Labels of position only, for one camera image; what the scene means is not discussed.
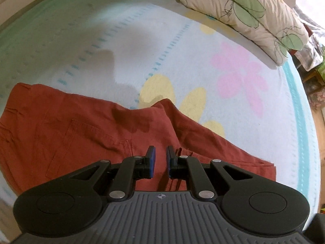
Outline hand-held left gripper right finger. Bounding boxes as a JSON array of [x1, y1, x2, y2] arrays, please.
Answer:
[[166, 145, 254, 202]]

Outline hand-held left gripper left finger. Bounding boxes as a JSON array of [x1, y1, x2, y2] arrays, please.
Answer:
[[68, 145, 156, 202]]

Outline rust red pants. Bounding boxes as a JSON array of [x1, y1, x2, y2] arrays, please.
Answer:
[[0, 82, 277, 195]]

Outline floral printed bed sheet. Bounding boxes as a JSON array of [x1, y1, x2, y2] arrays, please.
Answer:
[[0, 0, 322, 224]]

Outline cream pillow with green leaves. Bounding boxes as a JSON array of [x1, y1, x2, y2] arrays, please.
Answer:
[[179, 0, 309, 66]]

